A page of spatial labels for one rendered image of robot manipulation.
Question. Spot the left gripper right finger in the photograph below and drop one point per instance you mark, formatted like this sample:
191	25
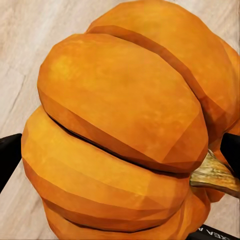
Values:
230	148

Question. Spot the pumpkin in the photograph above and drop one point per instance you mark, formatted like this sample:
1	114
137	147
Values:
126	142

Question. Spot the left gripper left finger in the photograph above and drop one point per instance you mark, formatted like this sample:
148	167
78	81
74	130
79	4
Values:
10	156

